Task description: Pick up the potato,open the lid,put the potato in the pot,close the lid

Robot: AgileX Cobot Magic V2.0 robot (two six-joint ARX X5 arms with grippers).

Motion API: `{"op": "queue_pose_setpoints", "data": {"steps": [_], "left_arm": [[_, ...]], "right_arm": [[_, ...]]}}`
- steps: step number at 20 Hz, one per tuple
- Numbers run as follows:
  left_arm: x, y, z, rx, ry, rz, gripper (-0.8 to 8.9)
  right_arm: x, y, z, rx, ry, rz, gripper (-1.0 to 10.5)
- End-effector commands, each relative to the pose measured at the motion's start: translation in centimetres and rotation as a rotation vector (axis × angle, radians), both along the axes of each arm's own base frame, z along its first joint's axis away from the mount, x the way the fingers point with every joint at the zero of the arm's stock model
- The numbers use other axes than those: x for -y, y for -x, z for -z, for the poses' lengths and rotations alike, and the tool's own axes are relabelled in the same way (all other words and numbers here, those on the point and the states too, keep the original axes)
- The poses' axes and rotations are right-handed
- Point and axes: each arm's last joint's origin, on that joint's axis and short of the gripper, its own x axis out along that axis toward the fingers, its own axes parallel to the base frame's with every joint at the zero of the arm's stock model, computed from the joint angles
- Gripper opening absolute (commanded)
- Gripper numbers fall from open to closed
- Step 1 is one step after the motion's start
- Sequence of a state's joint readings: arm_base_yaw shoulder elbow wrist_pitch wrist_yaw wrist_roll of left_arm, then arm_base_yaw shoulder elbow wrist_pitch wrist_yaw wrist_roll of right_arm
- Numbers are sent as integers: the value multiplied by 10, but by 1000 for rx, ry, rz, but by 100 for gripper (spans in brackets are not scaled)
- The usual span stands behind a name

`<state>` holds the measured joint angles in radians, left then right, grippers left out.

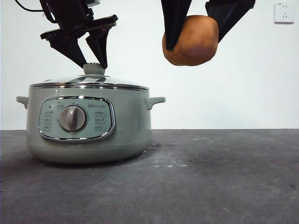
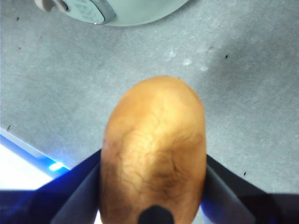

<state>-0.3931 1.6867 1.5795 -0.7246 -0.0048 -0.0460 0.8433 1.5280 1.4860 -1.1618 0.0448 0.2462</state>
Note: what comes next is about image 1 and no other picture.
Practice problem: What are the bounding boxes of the brown potato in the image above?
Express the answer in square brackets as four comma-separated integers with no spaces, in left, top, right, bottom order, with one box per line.
[162,14,220,67]

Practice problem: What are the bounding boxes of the glass lid with green knob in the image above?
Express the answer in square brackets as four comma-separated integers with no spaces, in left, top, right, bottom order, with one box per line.
[29,62,150,91]

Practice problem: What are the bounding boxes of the pale green electric pot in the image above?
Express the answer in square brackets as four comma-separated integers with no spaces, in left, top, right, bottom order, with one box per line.
[16,86,166,165]

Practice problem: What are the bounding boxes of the black cable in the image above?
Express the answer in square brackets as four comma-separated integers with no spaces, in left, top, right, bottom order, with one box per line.
[14,0,47,13]

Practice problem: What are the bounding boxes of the white wall socket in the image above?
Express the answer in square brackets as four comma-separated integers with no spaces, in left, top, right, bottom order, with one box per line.
[274,2,295,24]

